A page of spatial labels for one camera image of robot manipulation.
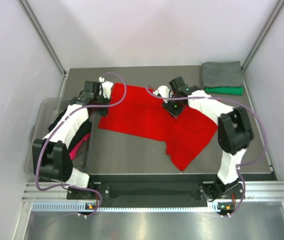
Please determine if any pink t shirt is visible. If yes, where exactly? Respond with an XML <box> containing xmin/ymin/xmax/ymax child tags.
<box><xmin>68</xmin><ymin>133</ymin><xmax>91</xmax><ymax>161</ymax></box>

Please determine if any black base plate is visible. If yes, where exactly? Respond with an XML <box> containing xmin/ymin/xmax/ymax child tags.
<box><xmin>66</xmin><ymin>181</ymin><xmax>247</xmax><ymax>202</ymax></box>

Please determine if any folded grey t shirt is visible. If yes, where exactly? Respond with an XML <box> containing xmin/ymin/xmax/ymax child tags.
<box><xmin>201</xmin><ymin>61</ymin><xmax>243</xmax><ymax>88</ymax></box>

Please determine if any left aluminium frame post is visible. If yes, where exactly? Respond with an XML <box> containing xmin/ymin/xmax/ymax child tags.
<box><xmin>18</xmin><ymin>0</ymin><xmax>66</xmax><ymax>76</ymax></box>

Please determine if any clear plastic bin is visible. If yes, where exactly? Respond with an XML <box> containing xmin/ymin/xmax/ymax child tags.
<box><xmin>24</xmin><ymin>97</ymin><xmax>91</xmax><ymax>176</ymax></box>

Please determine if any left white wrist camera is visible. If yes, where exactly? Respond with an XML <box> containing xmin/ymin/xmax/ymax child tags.
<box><xmin>99</xmin><ymin>77</ymin><xmax>114</xmax><ymax>99</ymax></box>

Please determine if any aluminium frame post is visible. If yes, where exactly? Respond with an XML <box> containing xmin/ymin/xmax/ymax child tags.
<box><xmin>18</xmin><ymin>0</ymin><xmax>66</xmax><ymax>76</ymax></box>
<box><xmin>242</xmin><ymin>0</ymin><xmax>284</xmax><ymax>72</ymax></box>

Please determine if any right aluminium frame post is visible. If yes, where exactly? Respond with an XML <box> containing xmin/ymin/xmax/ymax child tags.
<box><xmin>242</xmin><ymin>0</ymin><xmax>284</xmax><ymax>72</ymax></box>

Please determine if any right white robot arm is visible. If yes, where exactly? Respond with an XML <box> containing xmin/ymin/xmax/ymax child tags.
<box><xmin>153</xmin><ymin>77</ymin><xmax>254</xmax><ymax>198</ymax></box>

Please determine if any red t shirt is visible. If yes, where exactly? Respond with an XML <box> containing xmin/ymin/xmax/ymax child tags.
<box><xmin>98</xmin><ymin>83</ymin><xmax>217</xmax><ymax>171</ymax></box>

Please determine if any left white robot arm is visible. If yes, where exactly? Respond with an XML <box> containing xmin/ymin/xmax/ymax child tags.
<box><xmin>32</xmin><ymin>77</ymin><xmax>114</xmax><ymax>198</ymax></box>

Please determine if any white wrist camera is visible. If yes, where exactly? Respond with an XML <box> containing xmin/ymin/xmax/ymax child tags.
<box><xmin>153</xmin><ymin>85</ymin><xmax>170</xmax><ymax>98</ymax></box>
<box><xmin>99</xmin><ymin>77</ymin><xmax>114</xmax><ymax>99</ymax></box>

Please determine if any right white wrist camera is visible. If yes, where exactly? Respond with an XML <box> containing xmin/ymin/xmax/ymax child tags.
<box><xmin>153</xmin><ymin>85</ymin><xmax>170</xmax><ymax>98</ymax></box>

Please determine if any black t shirt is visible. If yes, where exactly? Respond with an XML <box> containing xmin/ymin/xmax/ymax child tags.
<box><xmin>45</xmin><ymin>105</ymin><xmax>92</xmax><ymax>149</ymax></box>

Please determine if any grey slotted cable duct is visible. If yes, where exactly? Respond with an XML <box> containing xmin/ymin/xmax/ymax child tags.
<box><xmin>31</xmin><ymin>201</ymin><xmax>235</xmax><ymax>213</ymax></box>

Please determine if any folded green t shirt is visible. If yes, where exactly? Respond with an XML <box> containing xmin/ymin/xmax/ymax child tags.
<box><xmin>204</xmin><ymin>86</ymin><xmax>244</xmax><ymax>96</ymax></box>

